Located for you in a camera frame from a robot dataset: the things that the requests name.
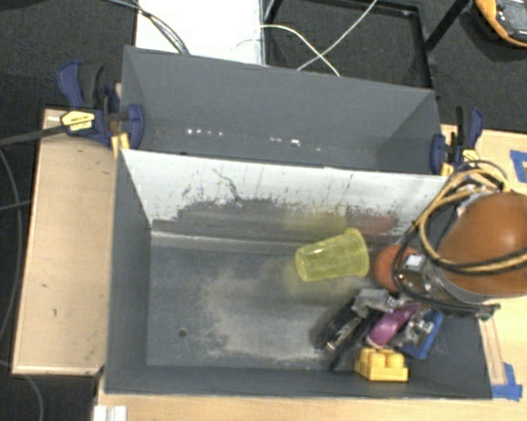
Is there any purple cylinder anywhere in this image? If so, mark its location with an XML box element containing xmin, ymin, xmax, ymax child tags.
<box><xmin>365</xmin><ymin>300</ymin><xmax>421</xmax><ymax>352</ymax></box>

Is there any orange ball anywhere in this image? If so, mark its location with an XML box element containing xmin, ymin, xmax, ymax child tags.
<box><xmin>371</xmin><ymin>241</ymin><xmax>420</xmax><ymax>295</ymax></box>

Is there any black hand tool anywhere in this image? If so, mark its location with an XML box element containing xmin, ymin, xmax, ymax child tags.
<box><xmin>317</xmin><ymin>301</ymin><xmax>378</xmax><ymax>376</ymax></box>

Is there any clear yellow plastic cup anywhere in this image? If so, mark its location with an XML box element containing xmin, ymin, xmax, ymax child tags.
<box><xmin>292</xmin><ymin>222</ymin><xmax>374</xmax><ymax>289</ymax></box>

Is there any yellow toy brick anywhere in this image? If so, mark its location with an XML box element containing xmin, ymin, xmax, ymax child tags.
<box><xmin>352</xmin><ymin>344</ymin><xmax>412</xmax><ymax>385</ymax></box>

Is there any blue block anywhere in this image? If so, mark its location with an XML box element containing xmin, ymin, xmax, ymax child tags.
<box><xmin>398</xmin><ymin>308</ymin><xmax>445</xmax><ymax>363</ymax></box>

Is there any grey metal bin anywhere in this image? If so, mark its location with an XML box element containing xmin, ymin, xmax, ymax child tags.
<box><xmin>92</xmin><ymin>44</ymin><xmax>522</xmax><ymax>421</ymax></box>

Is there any pale wood board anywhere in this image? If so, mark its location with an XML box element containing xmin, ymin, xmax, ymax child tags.
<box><xmin>10</xmin><ymin>106</ymin><xmax>127</xmax><ymax>383</ymax></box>

